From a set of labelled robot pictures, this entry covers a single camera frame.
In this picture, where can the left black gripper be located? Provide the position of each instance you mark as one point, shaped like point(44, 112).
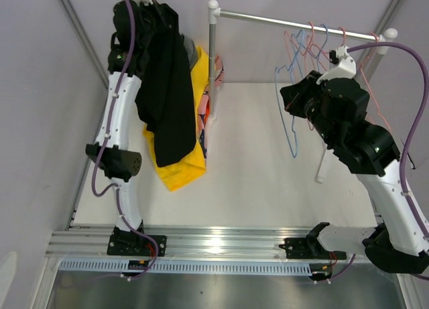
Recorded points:
point(161, 12)

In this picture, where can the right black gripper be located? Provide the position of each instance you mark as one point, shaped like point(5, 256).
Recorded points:
point(295, 94)

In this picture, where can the grey shorts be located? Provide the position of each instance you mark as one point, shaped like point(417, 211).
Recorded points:
point(191, 50)

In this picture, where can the pink hanger of patterned shorts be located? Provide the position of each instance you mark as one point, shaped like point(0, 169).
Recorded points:
point(344, 36)

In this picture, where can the black shorts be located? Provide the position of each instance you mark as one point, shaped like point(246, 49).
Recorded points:
point(165, 101)

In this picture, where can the pink hanger of grey shorts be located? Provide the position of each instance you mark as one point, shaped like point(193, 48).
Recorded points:
point(296, 51)

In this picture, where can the pink hanger of orange shorts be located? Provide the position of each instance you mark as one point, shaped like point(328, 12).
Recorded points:
point(367, 84)

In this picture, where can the pink patterned shorts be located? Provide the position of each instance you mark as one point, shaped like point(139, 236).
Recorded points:
point(200, 74)

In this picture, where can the yellow shorts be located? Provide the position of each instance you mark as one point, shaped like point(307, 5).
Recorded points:
point(188, 169)

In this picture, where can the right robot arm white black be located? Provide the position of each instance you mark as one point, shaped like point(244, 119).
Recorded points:
point(337, 109)

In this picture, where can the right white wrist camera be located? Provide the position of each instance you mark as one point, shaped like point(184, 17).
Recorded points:
point(344, 68)

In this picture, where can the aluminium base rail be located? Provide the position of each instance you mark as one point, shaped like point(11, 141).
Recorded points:
point(209, 250)

